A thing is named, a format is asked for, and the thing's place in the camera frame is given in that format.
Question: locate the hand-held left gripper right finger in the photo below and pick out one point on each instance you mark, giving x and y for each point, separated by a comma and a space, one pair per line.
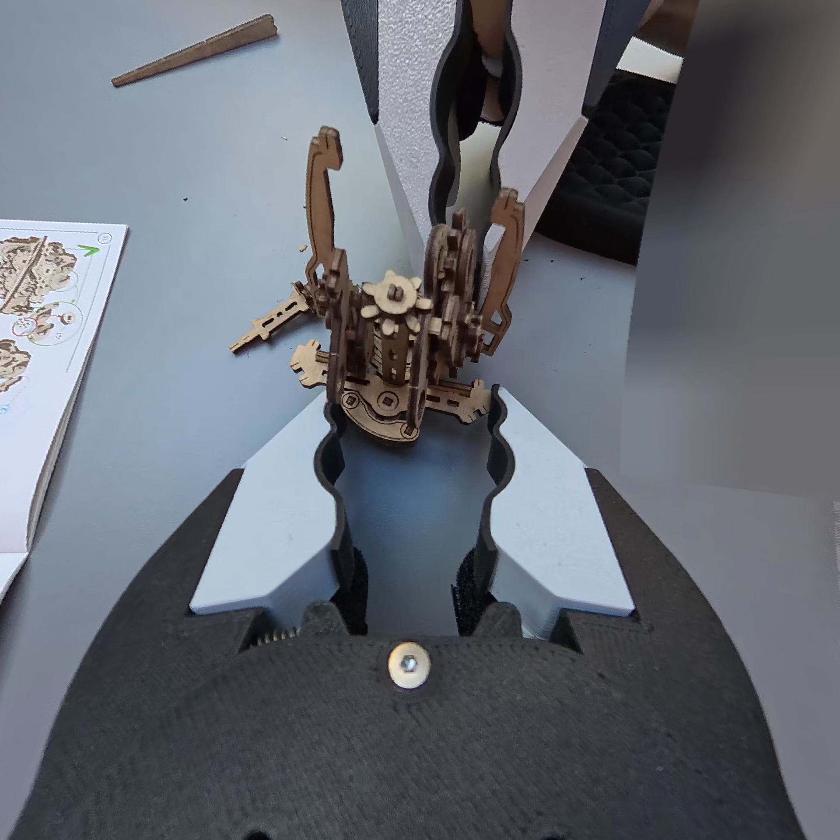
558, 525

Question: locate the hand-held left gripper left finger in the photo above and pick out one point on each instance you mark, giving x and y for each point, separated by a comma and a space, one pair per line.
275, 525

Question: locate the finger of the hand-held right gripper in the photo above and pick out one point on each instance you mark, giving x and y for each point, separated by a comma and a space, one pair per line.
558, 85
403, 98

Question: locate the wooden gear model assembly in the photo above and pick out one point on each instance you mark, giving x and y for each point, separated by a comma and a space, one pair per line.
387, 394

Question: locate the small wooden axle part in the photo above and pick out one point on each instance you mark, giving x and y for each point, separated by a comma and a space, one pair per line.
272, 320

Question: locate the person's right hand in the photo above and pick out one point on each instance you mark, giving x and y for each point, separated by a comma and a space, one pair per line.
499, 33

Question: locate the black wrist rest pad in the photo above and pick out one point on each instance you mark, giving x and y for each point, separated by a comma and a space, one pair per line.
610, 177

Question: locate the wooden wedge stick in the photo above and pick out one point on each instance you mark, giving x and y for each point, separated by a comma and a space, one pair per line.
197, 51

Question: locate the white instruction booklet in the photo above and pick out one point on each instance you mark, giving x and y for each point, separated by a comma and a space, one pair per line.
39, 407

